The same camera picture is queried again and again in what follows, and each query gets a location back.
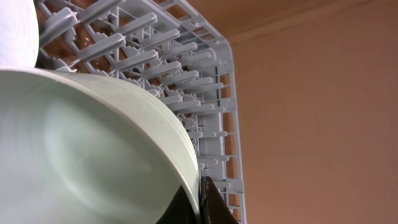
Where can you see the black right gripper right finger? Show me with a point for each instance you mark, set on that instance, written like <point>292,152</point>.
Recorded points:
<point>213,209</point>

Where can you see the blue bowl with rice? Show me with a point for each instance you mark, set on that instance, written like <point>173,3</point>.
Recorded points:
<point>19,33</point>

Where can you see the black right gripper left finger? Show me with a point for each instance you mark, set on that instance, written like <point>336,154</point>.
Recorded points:
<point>179,211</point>

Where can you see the grey dishwasher rack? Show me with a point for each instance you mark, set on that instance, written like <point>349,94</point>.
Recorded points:
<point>167,48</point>

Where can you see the mint green bowl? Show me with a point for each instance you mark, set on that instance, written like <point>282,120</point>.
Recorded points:
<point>80,148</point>

